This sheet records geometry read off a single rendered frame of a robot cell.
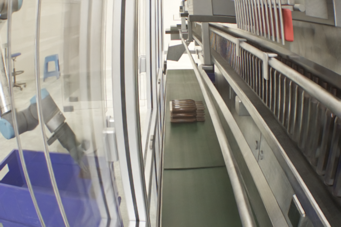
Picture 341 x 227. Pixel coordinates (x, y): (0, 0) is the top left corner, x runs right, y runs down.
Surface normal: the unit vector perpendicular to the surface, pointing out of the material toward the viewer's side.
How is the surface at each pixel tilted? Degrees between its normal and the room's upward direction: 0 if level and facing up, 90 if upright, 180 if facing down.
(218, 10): 90
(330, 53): 90
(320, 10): 90
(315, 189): 0
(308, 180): 0
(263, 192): 55
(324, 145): 90
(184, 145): 2
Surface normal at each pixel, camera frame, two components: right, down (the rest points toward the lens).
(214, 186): -0.03, -0.97
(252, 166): -0.84, -0.53
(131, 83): 0.01, 0.29
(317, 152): -0.54, 0.26
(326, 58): -1.00, 0.03
